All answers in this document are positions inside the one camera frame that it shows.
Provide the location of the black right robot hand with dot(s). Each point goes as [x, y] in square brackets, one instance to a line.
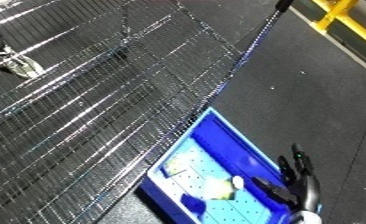
[307, 193]

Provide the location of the white paper cup green band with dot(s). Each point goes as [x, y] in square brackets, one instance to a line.
[219, 190]

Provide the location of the pale right robot arm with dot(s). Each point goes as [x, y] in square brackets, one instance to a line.
[304, 218]

